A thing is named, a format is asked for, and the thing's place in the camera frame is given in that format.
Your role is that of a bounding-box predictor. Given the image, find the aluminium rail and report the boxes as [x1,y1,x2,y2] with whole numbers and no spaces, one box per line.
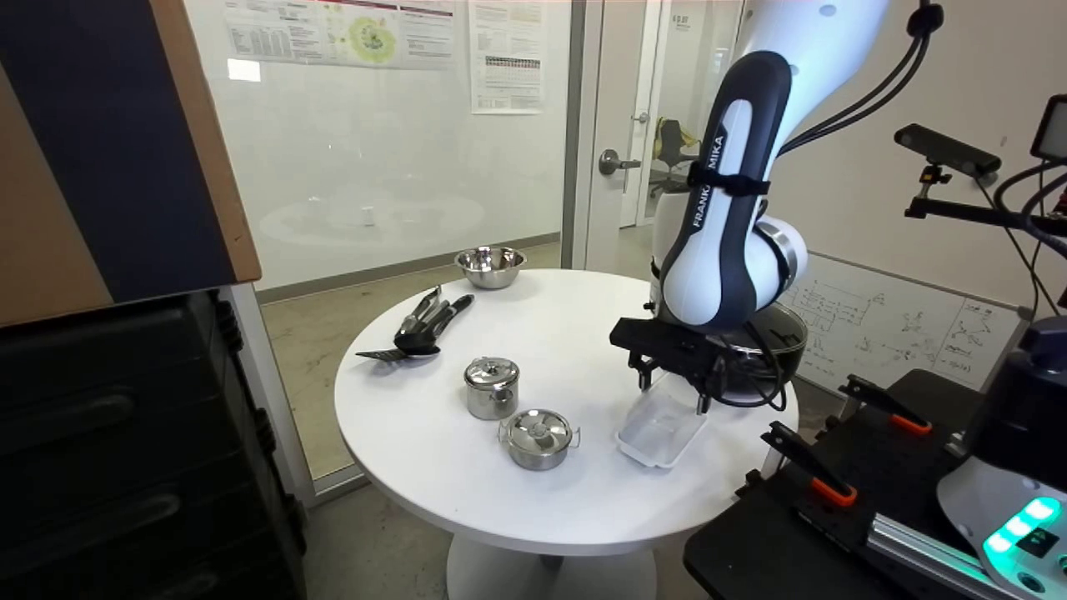
[864,512,1010,600]

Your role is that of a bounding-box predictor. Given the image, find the small white sticker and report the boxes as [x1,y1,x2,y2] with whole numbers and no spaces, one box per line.
[224,56,267,86]

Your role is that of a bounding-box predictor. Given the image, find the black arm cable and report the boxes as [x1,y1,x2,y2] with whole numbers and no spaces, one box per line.
[775,0,946,160]

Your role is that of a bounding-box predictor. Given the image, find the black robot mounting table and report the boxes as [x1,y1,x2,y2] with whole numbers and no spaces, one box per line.
[682,363,1067,600]

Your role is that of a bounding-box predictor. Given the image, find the wide poster with circle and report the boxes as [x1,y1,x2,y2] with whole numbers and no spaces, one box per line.
[218,0,459,73]

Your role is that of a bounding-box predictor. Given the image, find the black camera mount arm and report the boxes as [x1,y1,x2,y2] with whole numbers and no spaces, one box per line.
[900,162,1067,260]

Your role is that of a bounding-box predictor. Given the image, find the steel bowl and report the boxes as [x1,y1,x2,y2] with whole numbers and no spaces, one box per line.
[451,242,535,292]

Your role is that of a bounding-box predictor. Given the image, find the white paper poster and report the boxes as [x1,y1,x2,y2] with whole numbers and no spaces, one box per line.
[465,0,551,119]

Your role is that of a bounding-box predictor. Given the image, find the black cabinet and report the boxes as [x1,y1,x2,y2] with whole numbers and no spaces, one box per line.
[0,286,311,600]

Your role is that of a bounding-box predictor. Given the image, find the black mounted camera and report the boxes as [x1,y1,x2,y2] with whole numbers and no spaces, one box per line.
[890,119,1006,191]

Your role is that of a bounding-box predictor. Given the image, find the whiteboard with drawings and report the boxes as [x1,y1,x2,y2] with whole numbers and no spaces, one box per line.
[780,246,1029,399]

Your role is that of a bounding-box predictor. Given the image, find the black clamp orange handle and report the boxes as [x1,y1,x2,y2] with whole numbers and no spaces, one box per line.
[836,369,940,445]
[758,416,864,517]

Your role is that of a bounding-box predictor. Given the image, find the silver door handle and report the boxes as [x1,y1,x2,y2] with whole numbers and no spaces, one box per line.
[593,148,647,183]

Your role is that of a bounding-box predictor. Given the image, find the steel cup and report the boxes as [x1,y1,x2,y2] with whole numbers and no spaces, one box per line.
[459,353,528,422]

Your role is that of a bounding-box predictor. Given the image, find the black device on stand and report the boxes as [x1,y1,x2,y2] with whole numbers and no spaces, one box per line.
[1029,89,1067,169]

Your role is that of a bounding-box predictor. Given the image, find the clear plastic container bowl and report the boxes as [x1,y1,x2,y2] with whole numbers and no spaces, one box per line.
[613,388,716,472]

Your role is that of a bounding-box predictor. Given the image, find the small steel pot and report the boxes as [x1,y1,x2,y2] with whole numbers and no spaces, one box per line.
[495,402,585,472]

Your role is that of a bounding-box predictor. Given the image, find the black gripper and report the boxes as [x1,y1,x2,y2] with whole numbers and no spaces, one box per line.
[606,312,736,416]

